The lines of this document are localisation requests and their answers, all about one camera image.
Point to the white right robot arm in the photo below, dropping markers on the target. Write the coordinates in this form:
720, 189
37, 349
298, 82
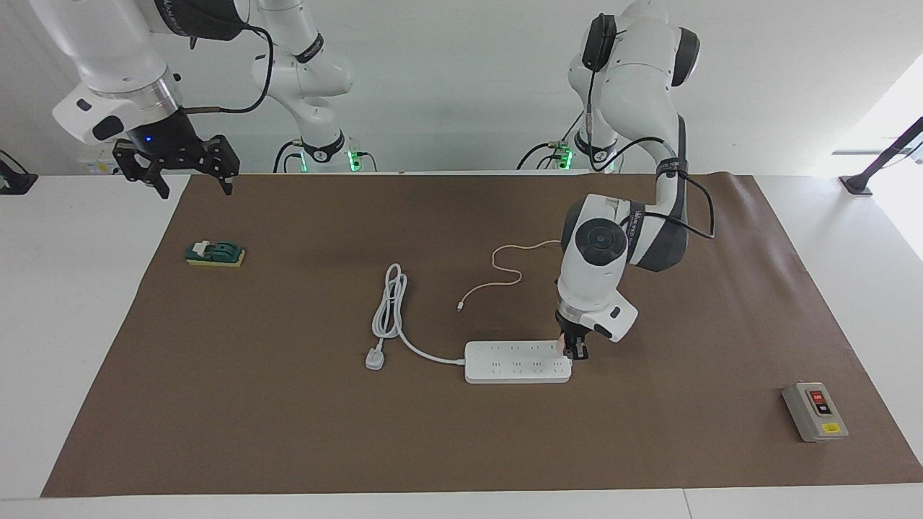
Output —
108, 50

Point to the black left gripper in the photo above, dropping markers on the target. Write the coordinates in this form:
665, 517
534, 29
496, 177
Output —
572, 331

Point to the white box yellow labels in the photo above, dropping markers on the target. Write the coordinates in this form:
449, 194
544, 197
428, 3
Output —
97, 167

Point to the black clamp mount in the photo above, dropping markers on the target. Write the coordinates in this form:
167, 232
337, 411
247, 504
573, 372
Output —
14, 184

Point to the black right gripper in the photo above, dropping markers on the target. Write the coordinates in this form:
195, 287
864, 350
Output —
177, 148

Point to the green knife switch yellow base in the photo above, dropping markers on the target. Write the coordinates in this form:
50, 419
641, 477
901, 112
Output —
216, 252

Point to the grey push button box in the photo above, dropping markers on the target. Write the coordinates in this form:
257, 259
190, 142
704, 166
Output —
815, 414

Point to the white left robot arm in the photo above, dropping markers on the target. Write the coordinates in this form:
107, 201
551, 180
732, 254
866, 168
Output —
595, 274

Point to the white power strip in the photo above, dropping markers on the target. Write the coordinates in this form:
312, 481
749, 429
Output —
518, 362

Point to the brown paper mat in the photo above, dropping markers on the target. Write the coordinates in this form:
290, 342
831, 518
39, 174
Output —
461, 432

